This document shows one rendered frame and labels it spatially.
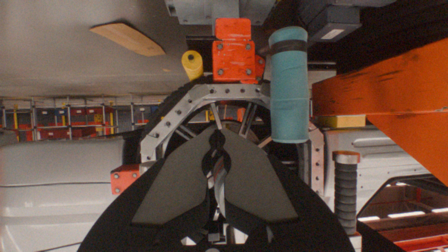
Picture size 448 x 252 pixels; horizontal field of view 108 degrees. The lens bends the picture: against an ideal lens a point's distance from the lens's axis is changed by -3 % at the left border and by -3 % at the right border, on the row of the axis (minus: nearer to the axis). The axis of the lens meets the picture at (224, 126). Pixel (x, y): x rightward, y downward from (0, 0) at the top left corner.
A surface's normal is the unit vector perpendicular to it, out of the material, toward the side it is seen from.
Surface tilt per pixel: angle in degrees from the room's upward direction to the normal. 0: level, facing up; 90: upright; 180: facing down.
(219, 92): 90
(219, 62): 90
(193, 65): 90
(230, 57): 90
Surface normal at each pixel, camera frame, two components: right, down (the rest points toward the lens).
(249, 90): 0.08, 0.04
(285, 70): -0.46, 0.03
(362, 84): -1.00, 0.04
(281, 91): -0.65, 0.02
